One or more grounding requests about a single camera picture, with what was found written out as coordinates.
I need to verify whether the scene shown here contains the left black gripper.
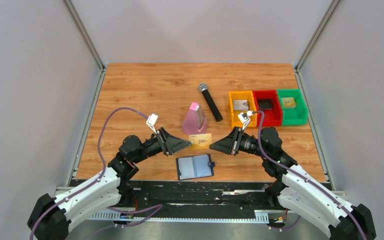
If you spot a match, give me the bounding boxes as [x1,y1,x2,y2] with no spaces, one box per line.
[132,127,192,164]

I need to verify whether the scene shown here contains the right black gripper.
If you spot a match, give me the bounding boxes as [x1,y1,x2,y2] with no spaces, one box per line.
[209,126,269,159]

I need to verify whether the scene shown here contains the blue leather card holder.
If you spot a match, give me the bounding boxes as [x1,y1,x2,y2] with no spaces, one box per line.
[176,154,216,181]

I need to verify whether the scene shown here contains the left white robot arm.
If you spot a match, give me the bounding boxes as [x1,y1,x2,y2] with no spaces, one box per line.
[27,127,192,240]

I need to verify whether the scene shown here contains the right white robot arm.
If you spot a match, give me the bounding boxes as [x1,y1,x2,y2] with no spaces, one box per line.
[209,127,377,240]

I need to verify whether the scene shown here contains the white cards in yellow bin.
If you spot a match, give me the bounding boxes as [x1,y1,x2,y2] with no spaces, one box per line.
[232,99,250,111]

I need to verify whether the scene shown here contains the black cards in red bin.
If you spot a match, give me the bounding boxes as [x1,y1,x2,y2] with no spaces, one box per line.
[257,99,274,111]

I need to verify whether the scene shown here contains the gold cards in green bin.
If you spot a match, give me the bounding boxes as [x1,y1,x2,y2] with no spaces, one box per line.
[280,97,297,109]

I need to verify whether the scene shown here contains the pink metronome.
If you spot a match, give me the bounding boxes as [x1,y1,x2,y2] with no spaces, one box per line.
[182,102,208,136]

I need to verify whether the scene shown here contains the yellow plastic bin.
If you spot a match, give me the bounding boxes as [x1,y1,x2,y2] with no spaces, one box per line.
[228,90,257,128]

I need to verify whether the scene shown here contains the red plastic bin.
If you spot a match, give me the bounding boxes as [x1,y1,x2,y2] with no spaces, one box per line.
[253,89,283,127]

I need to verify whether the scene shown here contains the black microphone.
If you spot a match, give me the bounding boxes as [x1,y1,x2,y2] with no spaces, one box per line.
[198,83,223,122]

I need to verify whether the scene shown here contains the green plastic bin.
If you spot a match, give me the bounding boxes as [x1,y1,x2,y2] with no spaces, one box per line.
[276,88,309,126]

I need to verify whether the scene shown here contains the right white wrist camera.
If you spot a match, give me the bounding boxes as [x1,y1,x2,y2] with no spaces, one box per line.
[237,110,254,132]

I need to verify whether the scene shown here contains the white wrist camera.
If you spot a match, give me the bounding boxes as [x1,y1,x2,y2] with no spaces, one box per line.
[237,110,254,132]
[146,113,159,135]

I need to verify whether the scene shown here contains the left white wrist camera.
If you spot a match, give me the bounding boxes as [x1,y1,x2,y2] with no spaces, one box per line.
[146,113,159,135]

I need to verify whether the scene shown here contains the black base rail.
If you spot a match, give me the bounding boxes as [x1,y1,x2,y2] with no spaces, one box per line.
[92,179,299,221]

